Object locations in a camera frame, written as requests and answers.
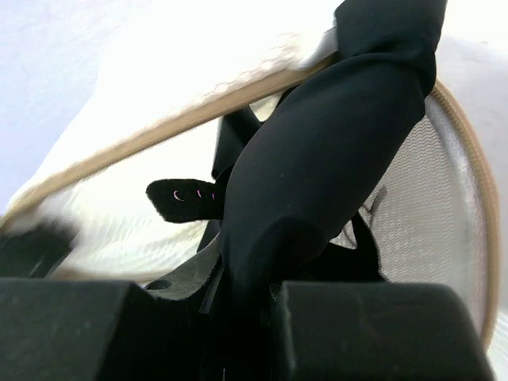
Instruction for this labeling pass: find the black bra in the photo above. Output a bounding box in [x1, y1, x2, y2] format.
[145, 0, 450, 314]

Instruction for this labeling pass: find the white mesh laundry bag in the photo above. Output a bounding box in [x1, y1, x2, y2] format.
[1, 27, 500, 344]

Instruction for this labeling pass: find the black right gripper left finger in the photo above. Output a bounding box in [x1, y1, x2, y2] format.
[1, 279, 222, 380]

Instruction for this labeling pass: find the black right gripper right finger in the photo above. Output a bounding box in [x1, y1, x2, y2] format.
[271, 282, 494, 380]

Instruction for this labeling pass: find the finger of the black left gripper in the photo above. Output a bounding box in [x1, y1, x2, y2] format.
[1, 221, 78, 278]

